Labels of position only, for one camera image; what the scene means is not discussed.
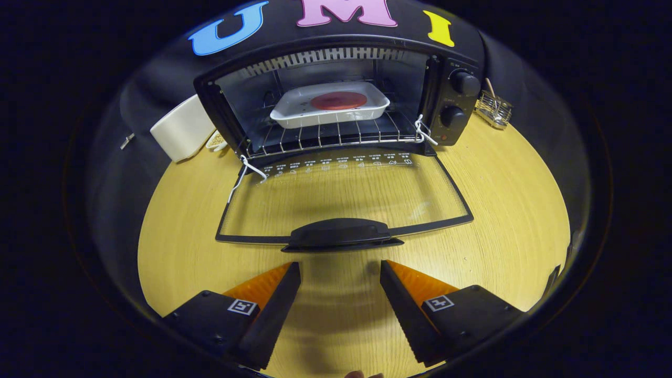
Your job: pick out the black oven knob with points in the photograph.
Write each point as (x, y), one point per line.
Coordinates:
(452, 116)
(465, 83)

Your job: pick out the dark grey object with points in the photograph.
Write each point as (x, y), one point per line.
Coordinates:
(552, 281)

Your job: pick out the white rectangular dish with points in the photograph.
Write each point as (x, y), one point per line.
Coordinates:
(294, 113)

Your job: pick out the glass toaster oven door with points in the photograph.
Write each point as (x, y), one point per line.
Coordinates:
(338, 233)

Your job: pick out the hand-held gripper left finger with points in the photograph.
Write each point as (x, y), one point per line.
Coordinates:
(273, 315)

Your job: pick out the small beige object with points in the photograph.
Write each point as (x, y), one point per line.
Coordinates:
(217, 140)

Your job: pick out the round pink meat slice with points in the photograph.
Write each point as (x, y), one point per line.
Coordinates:
(338, 101)

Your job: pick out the white slot toaster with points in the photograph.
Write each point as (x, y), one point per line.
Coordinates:
(181, 128)

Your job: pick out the black toaster oven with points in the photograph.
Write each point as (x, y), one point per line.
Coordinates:
(443, 84)

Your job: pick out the silver metal clip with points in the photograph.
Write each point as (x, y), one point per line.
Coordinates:
(126, 140)

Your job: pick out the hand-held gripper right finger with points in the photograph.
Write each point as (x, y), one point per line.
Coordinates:
(407, 317)

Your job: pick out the wooden stick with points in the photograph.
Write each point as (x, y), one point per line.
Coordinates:
(489, 86)

